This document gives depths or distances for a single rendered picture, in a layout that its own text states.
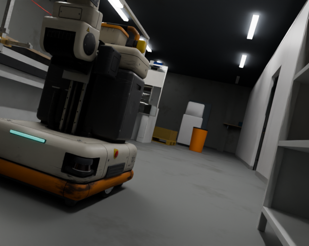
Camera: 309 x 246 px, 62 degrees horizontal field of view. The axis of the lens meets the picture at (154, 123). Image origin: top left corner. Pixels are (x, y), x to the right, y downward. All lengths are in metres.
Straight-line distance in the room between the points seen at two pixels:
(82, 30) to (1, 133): 0.59
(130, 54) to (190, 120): 7.40
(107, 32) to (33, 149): 0.77
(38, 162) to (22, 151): 0.10
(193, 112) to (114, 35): 7.43
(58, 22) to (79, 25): 0.11
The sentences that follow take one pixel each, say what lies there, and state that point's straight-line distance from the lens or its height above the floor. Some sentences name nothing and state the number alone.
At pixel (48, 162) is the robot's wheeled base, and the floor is 0.17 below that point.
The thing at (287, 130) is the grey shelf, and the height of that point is 0.58.
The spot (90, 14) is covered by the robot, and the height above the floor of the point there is 0.85.
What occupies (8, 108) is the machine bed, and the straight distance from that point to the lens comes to 2.98.
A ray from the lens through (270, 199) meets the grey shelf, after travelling 1.65.
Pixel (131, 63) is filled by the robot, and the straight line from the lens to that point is 1.43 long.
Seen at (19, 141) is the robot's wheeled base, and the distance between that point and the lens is 1.28.
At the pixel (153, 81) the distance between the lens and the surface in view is 5.78.
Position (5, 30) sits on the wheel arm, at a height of 0.82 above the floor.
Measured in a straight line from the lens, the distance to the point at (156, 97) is 5.70.
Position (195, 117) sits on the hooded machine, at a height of 1.02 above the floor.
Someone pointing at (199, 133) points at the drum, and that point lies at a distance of 7.40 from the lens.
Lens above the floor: 0.43
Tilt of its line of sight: 1 degrees up
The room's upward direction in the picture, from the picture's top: 14 degrees clockwise
